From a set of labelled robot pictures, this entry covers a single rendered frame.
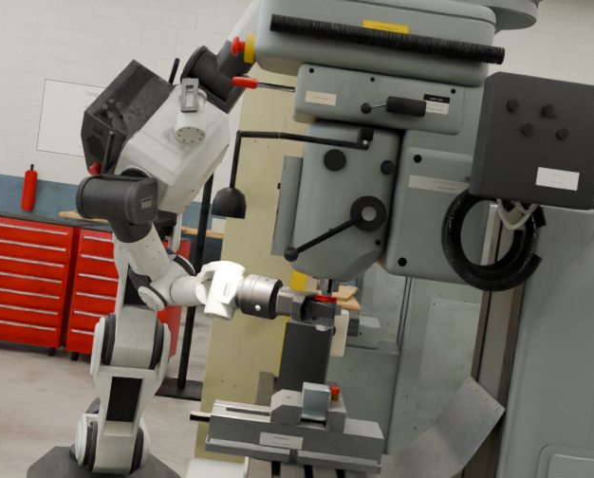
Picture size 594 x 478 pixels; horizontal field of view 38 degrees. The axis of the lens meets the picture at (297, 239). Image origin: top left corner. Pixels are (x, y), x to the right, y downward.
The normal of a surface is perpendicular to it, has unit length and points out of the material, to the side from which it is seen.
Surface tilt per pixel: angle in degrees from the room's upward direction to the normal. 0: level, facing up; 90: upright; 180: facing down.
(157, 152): 58
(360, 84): 90
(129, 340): 81
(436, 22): 90
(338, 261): 118
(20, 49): 90
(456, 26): 90
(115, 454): 104
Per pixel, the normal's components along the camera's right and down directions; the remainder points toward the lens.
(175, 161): 0.30, -0.44
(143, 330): 0.29, -0.07
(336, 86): 0.02, 0.06
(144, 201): 0.94, 0.11
